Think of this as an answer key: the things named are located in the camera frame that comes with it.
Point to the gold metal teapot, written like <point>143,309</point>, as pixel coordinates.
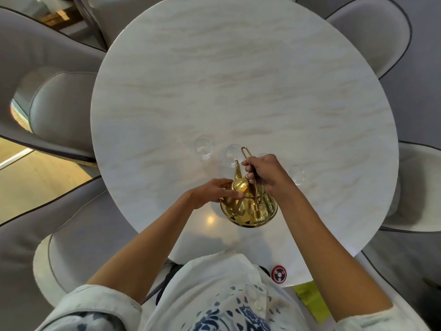
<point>246,212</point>

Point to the person's right fingers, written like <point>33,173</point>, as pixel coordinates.
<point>252,167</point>

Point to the grey upholstered chair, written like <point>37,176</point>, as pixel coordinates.
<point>69,244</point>
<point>386,279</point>
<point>51,99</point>
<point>417,189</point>
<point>375,34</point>
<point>120,17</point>

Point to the person's right forearm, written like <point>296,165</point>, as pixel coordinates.
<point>324,251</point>

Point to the white blue patterned shirt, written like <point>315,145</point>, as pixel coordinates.
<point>213,286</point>

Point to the yellow-green cloth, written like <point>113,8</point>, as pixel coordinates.
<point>312,300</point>

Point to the person's left thumb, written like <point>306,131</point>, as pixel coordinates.
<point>232,195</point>

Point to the person's left forearm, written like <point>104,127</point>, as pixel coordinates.
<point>148,244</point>

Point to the red round badge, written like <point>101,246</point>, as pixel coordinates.
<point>278,274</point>

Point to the small clear glass cup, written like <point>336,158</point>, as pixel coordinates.
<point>204,147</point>
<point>297,175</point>
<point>232,154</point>

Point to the person's left hand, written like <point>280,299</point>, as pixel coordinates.
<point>206,193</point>

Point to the person's right hand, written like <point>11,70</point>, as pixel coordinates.
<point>270,174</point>

